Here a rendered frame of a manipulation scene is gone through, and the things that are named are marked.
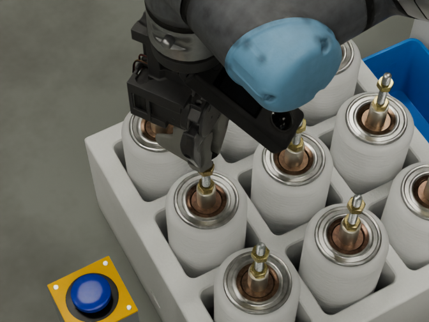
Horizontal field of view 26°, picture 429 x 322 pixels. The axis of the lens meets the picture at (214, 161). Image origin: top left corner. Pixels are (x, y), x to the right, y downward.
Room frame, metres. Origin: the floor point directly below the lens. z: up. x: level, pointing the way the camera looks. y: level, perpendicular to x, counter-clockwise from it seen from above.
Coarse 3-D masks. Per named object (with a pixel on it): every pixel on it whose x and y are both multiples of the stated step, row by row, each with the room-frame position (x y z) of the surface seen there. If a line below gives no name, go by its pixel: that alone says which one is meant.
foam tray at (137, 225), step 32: (320, 128) 0.68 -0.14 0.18; (416, 128) 0.68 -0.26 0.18; (96, 160) 0.63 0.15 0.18; (224, 160) 0.63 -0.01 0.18; (416, 160) 0.63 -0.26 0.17; (96, 192) 0.66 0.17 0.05; (128, 192) 0.58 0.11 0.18; (352, 192) 0.58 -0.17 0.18; (384, 192) 0.58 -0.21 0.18; (128, 224) 0.55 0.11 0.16; (160, 224) 0.55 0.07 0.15; (256, 224) 0.54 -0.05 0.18; (128, 256) 0.57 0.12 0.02; (160, 256) 0.49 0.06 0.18; (288, 256) 0.51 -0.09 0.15; (160, 288) 0.47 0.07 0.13; (192, 288) 0.45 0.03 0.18; (384, 288) 0.45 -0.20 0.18; (416, 288) 0.45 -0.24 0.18; (192, 320) 0.41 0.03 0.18; (320, 320) 0.41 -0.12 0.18; (352, 320) 0.41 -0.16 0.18; (384, 320) 0.42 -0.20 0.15; (416, 320) 0.45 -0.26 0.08
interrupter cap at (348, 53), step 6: (348, 42) 0.76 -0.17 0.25; (342, 48) 0.75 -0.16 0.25; (348, 48) 0.75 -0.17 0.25; (342, 54) 0.74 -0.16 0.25; (348, 54) 0.74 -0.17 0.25; (342, 60) 0.73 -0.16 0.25; (348, 60) 0.73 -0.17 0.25; (342, 66) 0.72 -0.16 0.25; (348, 66) 0.72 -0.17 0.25; (336, 72) 0.71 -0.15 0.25; (342, 72) 0.71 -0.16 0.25
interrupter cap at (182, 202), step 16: (192, 176) 0.56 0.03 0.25; (224, 176) 0.56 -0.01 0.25; (176, 192) 0.54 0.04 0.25; (192, 192) 0.54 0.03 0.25; (224, 192) 0.54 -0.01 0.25; (176, 208) 0.52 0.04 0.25; (192, 208) 0.52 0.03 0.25; (224, 208) 0.52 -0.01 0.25; (192, 224) 0.50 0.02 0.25; (208, 224) 0.50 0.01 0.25; (224, 224) 0.50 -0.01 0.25
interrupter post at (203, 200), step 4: (200, 192) 0.52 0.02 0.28; (212, 192) 0.52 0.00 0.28; (200, 196) 0.52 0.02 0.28; (204, 196) 0.52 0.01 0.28; (208, 196) 0.52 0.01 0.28; (212, 196) 0.52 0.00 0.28; (200, 200) 0.52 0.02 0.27; (204, 200) 0.52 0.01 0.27; (208, 200) 0.52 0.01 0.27; (212, 200) 0.52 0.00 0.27; (200, 204) 0.52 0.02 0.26; (204, 204) 0.52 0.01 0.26; (208, 204) 0.52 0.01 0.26; (212, 204) 0.52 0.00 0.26; (204, 208) 0.52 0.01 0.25; (208, 208) 0.52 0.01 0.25
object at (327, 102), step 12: (360, 60) 0.74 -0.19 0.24; (348, 72) 0.72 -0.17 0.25; (336, 84) 0.70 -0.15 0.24; (348, 84) 0.71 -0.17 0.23; (324, 96) 0.70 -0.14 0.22; (336, 96) 0.70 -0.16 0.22; (348, 96) 0.71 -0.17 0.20; (300, 108) 0.71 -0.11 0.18; (312, 108) 0.70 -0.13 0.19; (324, 108) 0.70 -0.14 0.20; (336, 108) 0.70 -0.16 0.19; (312, 120) 0.70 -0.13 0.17
